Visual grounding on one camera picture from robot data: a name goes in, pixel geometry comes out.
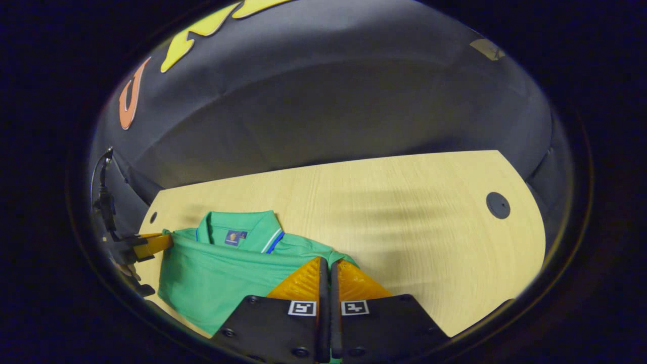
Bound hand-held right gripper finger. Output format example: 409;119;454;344
331;259;450;364
211;256;330;364

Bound green T-shirt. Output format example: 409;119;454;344
158;210;359;337

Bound black backdrop cloth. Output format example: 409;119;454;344
88;0;574;243

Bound black clamp with cable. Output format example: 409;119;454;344
91;146;118;238

